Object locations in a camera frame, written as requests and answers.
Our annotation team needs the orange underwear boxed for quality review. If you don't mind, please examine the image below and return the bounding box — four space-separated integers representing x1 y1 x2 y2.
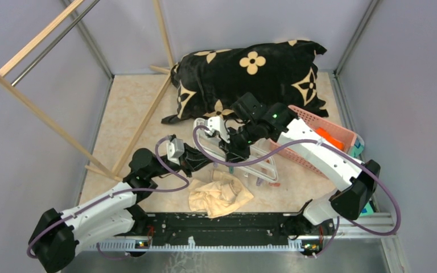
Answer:
315 127 344 150

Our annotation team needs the metal rack rod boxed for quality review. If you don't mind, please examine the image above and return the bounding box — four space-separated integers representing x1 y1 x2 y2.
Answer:
11 0 100 86

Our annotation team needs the black floral pillow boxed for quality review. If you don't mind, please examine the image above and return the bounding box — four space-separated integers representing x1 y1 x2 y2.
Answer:
161 40 329 125

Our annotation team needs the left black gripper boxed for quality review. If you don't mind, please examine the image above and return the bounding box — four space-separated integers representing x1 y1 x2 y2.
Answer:
148 141 217 178

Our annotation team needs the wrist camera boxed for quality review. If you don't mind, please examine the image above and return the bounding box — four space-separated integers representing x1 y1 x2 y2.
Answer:
166 138 185 165
204 116 230 143

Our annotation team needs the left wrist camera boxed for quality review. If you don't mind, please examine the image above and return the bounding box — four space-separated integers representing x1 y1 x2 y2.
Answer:
166 138 185 165

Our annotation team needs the purple clothespin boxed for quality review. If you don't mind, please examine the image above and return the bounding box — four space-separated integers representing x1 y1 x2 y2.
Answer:
255 177 263 187

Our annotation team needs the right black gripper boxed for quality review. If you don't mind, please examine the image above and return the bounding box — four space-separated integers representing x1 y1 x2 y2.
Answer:
218 120 260 165

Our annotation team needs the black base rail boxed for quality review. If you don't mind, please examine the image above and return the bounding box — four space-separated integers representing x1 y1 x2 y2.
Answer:
58 212 397 253

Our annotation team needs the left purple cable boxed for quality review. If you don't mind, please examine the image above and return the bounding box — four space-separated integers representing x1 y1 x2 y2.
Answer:
26 135 191 263

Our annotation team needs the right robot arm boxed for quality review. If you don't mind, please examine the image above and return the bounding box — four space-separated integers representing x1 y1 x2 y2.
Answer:
206 93 381 234

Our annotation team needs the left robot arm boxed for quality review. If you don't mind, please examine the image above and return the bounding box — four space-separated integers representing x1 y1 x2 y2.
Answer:
27 144 211 272

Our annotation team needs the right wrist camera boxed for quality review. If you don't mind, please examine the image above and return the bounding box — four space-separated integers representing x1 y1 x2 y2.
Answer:
204 116 230 143

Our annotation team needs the cream boxer underwear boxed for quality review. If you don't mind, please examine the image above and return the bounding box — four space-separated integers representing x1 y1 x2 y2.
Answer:
188 170 254 218

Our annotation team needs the pink plastic basket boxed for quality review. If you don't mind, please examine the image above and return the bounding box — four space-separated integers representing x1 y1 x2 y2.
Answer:
278 105 357 178

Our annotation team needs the wooden drying rack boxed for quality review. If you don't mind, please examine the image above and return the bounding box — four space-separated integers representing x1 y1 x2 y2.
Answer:
0 1 167 185

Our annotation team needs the white clip hanger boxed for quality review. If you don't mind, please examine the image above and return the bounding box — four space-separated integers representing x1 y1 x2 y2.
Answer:
195 130 279 183

